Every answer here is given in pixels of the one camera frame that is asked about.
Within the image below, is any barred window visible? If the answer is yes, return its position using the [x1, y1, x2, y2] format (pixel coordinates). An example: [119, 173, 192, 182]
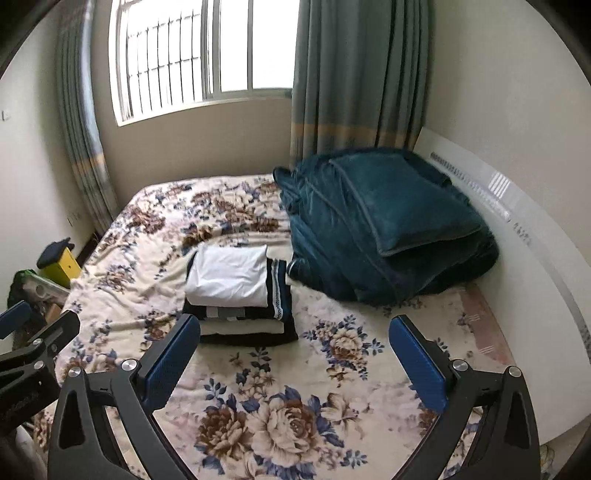
[108, 0, 302, 127]

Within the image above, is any white headboard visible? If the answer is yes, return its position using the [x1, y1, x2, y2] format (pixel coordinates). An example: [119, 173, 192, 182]
[413, 127, 591, 445]

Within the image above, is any teal plush blanket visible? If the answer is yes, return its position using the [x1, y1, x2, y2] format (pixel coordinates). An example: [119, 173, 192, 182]
[272, 147, 499, 305]

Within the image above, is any white plastic object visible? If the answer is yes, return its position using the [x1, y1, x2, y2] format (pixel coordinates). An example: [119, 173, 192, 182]
[23, 276, 71, 304]

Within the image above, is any green bag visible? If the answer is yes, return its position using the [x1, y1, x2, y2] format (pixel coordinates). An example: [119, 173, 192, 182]
[7, 270, 47, 311]

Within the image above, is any cream folded garment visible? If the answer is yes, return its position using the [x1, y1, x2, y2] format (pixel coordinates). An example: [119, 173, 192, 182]
[198, 316, 285, 336]

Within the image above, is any yellow box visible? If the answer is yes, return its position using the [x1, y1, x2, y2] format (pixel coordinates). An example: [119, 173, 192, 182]
[39, 247, 84, 289]

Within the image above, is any dark cap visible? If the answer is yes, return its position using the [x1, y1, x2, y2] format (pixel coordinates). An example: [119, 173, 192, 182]
[37, 237, 73, 268]

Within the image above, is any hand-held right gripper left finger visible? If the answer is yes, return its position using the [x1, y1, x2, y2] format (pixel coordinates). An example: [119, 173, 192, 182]
[46, 313, 202, 480]

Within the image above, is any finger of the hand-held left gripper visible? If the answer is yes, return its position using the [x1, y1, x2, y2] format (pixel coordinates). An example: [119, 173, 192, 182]
[0, 310, 82, 371]
[0, 300, 34, 341]

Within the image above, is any stack of folded clothes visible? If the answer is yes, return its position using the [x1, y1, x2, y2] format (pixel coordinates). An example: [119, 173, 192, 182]
[182, 256, 294, 322]

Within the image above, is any white shirt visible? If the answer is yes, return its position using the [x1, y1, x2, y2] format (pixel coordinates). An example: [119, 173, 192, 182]
[185, 244, 269, 309]

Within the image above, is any grey-green curtain with tan band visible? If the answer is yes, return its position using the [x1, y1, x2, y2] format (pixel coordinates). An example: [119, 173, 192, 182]
[54, 0, 122, 234]
[289, 0, 437, 167]

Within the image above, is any black folded garment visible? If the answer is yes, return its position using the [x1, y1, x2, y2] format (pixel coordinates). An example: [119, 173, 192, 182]
[198, 318, 300, 348]

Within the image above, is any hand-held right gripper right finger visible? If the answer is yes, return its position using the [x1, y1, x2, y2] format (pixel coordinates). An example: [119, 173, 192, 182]
[389, 315, 542, 480]

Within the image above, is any floral bed sheet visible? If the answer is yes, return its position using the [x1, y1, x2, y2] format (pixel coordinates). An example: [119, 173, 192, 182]
[32, 173, 518, 480]

